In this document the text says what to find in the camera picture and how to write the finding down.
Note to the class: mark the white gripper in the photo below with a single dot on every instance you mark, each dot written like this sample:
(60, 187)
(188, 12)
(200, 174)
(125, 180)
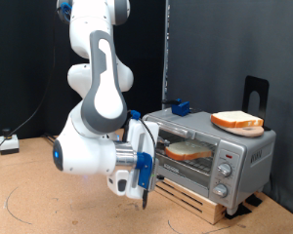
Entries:
(133, 133)

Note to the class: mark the white bread slice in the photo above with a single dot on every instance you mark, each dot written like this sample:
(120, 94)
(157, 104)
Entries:
(234, 118)
(185, 150)

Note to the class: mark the spatula with blue grip block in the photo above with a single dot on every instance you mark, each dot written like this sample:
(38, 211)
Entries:
(180, 109)

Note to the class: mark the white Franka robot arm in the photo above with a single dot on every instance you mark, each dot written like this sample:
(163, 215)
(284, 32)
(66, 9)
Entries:
(101, 97)

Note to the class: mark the silver oven knob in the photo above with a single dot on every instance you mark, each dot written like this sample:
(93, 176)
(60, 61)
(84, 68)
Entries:
(224, 169)
(220, 190)

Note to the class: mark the silver toaster oven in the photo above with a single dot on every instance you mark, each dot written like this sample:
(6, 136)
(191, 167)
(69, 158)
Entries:
(250, 152)

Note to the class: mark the wooden crate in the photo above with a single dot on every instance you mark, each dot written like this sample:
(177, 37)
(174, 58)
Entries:
(192, 201)

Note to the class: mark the round wooden plate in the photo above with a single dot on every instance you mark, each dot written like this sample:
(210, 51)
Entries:
(247, 132)

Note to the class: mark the vertical aluminium pole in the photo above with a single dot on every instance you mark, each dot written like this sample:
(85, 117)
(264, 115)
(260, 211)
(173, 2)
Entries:
(166, 48)

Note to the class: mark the black metal bookend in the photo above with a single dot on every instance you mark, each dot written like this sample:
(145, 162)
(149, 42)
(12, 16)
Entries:
(250, 84)

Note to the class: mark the grey backdrop curtain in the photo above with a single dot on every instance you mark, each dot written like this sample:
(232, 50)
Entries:
(234, 39)

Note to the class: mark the white emergency stop box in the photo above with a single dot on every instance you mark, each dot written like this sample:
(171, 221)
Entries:
(9, 144)

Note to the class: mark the wrist camera on blue mount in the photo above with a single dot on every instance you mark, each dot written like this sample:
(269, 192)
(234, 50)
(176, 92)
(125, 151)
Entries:
(143, 169)

